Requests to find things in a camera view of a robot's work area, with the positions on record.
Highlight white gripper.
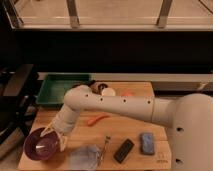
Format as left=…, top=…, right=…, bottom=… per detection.
left=40, top=105, right=80, bottom=152

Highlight purple bowl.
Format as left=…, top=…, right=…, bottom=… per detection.
left=24, top=127, right=59, bottom=161

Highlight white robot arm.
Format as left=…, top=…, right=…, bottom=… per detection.
left=45, top=85, right=213, bottom=171

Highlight green plastic tray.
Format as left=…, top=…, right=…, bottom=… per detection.
left=36, top=74, right=91, bottom=107

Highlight orange carrot toy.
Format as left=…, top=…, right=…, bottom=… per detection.
left=87, top=115, right=108, bottom=126

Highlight grey-blue cloth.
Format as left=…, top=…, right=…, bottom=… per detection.
left=70, top=145, right=100, bottom=171

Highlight silver fork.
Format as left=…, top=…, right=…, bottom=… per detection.
left=98, top=135, right=111, bottom=166

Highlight dark round lid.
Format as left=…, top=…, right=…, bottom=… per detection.
left=90, top=82, right=108, bottom=94

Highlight white cup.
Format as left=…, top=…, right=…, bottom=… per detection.
left=101, top=88, right=116, bottom=96

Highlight black rectangular block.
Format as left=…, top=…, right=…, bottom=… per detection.
left=114, top=139, right=134, bottom=163

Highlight blue sponge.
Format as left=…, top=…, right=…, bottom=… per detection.
left=140, top=133, right=155, bottom=155

